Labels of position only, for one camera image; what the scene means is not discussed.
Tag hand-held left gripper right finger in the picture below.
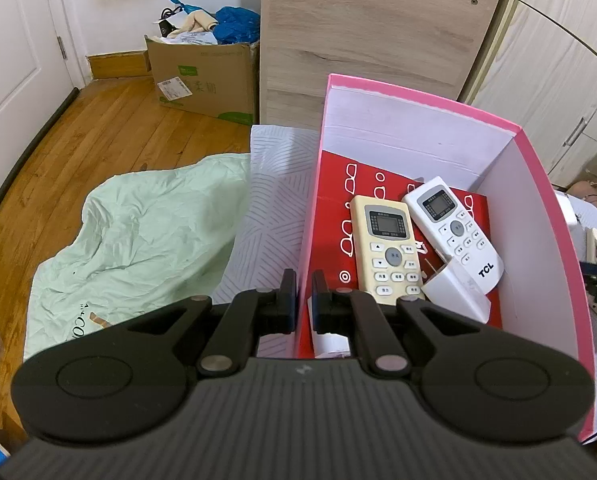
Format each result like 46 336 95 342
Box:
311 270 495 378

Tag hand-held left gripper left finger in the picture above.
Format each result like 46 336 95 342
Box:
109 268 298 376

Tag white power adapter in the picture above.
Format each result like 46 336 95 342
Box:
422 255 490 323

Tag white remote control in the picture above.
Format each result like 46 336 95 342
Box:
402 176 505 295

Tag pink cardboard box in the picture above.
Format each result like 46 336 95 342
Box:
294 73 597 443

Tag red printed flat box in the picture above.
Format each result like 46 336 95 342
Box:
305 149 503 361

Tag beige sandals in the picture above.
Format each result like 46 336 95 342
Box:
565 180 597 211

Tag grey line-patterned pillow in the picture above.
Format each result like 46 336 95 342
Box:
209 124 324 358

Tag mint green blanket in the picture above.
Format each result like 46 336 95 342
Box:
23 154 252 363

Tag white wardrobe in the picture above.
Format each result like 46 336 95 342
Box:
458 0 597 191

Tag brown cardboard box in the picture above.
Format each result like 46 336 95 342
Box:
144 35 260 126

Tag light wooden board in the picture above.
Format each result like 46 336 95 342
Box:
259 0 508 131

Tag blue plastic bag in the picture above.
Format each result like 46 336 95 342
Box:
213 6 262 45

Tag wooden baseboard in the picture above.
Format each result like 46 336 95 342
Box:
87 51 153 80

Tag beige cloth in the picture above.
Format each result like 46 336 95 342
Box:
168 10 219 38

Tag black door draft strip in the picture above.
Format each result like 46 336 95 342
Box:
0 87 80 241

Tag white door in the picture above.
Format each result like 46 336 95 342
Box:
0 0 86 136

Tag metal wardrobe handle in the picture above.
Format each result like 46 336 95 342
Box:
564 119 588 147

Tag thin black cable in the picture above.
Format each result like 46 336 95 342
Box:
515 0 597 77

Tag black cord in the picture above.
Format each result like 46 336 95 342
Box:
159 0 185 26

